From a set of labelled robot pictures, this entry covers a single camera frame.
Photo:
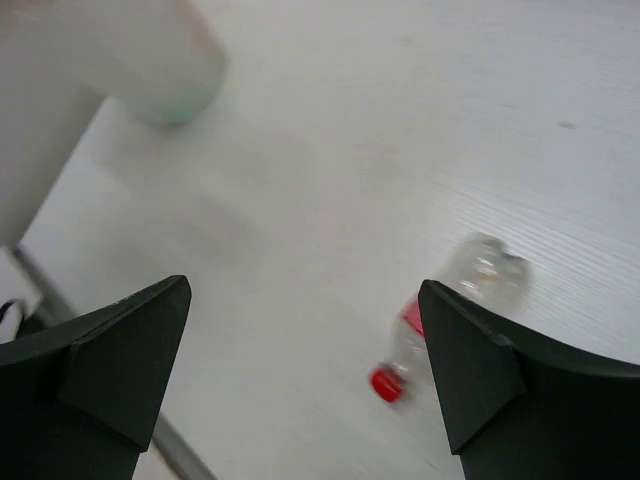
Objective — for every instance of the white translucent octagonal bin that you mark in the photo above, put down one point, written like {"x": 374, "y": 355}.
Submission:
{"x": 160, "y": 58}

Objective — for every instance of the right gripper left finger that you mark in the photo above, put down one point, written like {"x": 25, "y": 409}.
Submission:
{"x": 42, "y": 436}

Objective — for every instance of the clear bottle red label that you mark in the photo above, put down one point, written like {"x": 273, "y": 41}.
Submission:
{"x": 481, "y": 273}

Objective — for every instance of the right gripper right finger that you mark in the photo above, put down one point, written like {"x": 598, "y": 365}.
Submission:
{"x": 518, "y": 404}

